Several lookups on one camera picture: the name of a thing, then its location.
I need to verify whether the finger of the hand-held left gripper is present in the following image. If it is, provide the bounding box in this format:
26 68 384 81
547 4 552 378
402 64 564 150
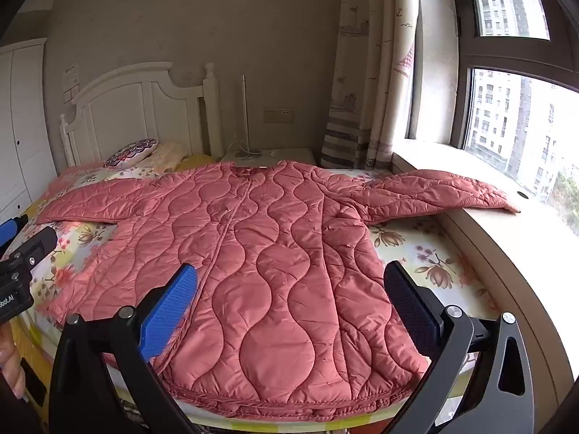
8 226 59 277
0 217 29 255

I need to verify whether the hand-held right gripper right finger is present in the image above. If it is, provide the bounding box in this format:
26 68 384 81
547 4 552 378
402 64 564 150
384 261 535 434

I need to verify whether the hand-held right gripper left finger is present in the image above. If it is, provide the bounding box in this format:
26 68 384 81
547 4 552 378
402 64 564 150
49 263 200 434

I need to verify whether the pink quilted blanket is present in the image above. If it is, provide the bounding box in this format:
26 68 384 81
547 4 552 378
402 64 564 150
35 161 521 417

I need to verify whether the person's left hand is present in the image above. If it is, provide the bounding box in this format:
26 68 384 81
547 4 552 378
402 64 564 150
0 324 26 401

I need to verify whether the floral bed sheet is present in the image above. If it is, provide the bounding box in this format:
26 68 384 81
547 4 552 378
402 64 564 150
7 163 503 434

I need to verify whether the white wardrobe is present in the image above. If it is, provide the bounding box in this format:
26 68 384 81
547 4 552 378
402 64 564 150
0 38 58 223

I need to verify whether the beige stone windowsill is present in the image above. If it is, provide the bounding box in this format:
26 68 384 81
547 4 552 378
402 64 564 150
391 139 579 403

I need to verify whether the purple patterned pillow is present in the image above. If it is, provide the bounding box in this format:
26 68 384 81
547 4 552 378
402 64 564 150
104 139 159 168

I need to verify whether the yellow pillow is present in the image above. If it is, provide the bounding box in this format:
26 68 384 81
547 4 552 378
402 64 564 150
176 154 216 173

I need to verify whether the cream floral pillow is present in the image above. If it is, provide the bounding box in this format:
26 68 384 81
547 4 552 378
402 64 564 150
144 142 189 173

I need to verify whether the white wooden headboard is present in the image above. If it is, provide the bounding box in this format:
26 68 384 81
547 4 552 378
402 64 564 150
60 62 222 169

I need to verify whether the white nightstand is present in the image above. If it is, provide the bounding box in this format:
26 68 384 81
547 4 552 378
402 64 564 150
221 148 316 166

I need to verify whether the white slim lamp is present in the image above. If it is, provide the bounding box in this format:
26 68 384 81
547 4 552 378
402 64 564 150
232 75 262 157

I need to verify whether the dark framed window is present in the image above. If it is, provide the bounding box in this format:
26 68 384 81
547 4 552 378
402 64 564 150
447 0 579 229

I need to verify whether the printed cream curtain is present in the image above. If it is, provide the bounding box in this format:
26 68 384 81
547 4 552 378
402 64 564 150
319 0 421 171

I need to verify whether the wall switch panel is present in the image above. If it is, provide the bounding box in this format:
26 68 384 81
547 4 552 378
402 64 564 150
63 65 80 105

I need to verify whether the wall socket plate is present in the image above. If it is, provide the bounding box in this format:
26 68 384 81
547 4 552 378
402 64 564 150
263 108 295 124

